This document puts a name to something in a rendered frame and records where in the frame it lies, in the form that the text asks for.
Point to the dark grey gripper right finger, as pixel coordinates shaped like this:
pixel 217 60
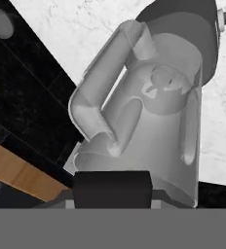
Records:
pixel 162 197

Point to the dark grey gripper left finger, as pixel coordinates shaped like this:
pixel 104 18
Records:
pixel 64 198

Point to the black blender lid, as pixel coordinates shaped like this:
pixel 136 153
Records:
pixel 112 189

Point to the wooden cupboard panel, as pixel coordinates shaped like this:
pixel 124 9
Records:
pixel 17 170

